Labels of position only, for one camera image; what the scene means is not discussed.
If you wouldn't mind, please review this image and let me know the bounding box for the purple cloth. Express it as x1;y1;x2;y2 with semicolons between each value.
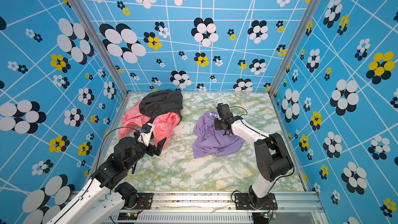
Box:
193;110;245;159

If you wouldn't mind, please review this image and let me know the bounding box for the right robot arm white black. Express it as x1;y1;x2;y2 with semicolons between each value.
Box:
214;116;294;209

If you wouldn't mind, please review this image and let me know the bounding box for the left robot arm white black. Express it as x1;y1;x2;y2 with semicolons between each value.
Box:
49;112;169;224

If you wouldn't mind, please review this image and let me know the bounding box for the pink patterned cloth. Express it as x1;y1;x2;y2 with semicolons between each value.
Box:
118;101;181;148

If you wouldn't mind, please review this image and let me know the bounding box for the black cloth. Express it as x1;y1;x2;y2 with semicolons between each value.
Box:
138;89;183;121

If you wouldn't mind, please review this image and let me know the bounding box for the left green circuit board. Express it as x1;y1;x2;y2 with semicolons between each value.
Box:
117;212;138;222

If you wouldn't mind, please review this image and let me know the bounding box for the green circuit board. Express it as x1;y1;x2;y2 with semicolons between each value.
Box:
252;213;269;224
117;212;138;222

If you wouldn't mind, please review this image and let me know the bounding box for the right green circuit board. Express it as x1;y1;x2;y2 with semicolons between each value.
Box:
252;213;269;224

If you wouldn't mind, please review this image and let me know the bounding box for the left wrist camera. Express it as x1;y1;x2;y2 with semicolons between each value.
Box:
137;123;154;147

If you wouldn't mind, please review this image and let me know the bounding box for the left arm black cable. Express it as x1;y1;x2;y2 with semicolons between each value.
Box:
93;126;141;175

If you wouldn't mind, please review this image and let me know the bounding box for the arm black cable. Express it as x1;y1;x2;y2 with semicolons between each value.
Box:
229;105;295;194
93;126;141;175

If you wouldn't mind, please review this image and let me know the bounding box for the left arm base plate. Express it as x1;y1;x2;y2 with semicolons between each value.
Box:
123;192;154;210

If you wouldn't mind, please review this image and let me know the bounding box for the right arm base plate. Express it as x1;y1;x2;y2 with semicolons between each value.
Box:
231;192;278;212

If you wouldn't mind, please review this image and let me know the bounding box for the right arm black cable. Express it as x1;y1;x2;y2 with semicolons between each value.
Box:
229;105;295;194

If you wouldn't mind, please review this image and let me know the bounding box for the aluminium front rail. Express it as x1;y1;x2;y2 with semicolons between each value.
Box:
102;191;329;224

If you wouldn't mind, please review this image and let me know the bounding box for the right aluminium corner post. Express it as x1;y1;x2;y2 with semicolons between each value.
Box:
268;0;321;98

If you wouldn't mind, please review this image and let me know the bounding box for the aluminium corner post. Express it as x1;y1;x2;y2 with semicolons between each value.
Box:
268;0;321;98
68;0;129;97

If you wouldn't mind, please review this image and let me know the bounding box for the left aluminium corner post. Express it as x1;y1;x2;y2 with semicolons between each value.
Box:
68;0;129;97

